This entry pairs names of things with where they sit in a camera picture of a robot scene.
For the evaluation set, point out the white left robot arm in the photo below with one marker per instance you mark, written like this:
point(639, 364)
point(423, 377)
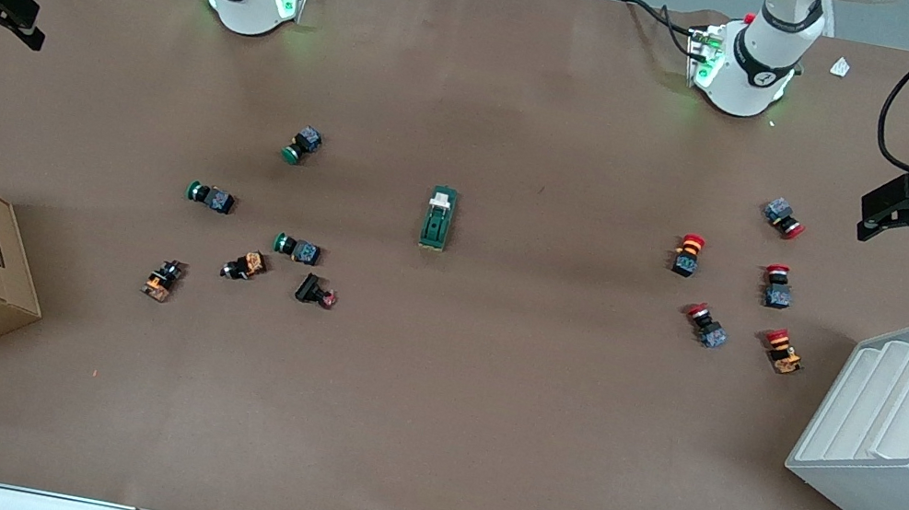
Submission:
point(753, 74)

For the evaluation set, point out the red mushroom button grey body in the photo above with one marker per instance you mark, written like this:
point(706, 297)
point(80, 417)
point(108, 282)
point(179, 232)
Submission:
point(781, 215)
point(776, 291)
point(709, 329)

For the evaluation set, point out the white paper scrap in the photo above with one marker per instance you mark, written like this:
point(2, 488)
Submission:
point(840, 67)

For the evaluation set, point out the red mushroom button orange body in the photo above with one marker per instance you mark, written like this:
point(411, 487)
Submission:
point(687, 257)
point(783, 352)

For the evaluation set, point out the black button orange body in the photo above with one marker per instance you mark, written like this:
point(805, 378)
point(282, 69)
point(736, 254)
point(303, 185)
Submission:
point(247, 265)
point(162, 281)

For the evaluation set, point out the green push button switch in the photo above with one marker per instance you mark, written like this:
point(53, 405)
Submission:
point(305, 143)
point(300, 249)
point(214, 199)

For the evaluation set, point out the black switch red knob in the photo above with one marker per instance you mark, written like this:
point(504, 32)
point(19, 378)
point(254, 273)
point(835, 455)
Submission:
point(312, 290)

